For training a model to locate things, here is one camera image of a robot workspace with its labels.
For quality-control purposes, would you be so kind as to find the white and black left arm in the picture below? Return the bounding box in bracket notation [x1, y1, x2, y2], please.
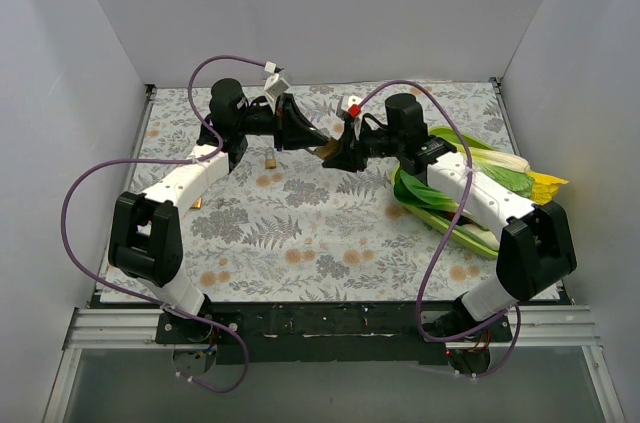
[108, 78, 329, 343]

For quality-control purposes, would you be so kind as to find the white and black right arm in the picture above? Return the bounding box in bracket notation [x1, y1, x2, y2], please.
[323, 93, 577, 341]

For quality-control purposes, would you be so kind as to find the green bok choy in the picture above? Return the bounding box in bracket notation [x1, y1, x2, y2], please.
[393, 167, 459, 213]

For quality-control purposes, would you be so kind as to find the floral patterned table mat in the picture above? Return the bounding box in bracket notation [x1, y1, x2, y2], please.
[139, 82, 513, 302]

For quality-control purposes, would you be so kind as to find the green plastic tray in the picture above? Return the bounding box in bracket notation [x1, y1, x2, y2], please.
[391, 125, 501, 260]

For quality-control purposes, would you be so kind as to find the green napa cabbage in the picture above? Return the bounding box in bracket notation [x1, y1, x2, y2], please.
[449, 132, 535, 199]

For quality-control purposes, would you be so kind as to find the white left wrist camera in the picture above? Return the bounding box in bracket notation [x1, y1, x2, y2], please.
[263, 70, 291, 111]

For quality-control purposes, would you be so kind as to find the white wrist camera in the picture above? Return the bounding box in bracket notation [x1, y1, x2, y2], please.
[263, 70, 291, 111]
[336, 95, 363, 140]

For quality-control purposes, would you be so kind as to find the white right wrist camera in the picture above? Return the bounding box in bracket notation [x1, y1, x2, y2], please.
[336, 95, 363, 140]

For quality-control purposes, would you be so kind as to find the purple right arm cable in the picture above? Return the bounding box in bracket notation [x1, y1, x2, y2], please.
[357, 80, 522, 378]

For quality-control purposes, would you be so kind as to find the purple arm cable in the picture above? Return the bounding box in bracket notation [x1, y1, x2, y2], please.
[357, 80, 522, 378]
[60, 54, 277, 392]

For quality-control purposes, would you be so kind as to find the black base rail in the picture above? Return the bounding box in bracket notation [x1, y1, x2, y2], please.
[154, 299, 521, 369]

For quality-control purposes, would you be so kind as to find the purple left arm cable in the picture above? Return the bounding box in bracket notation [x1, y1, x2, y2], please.
[60, 54, 277, 392]

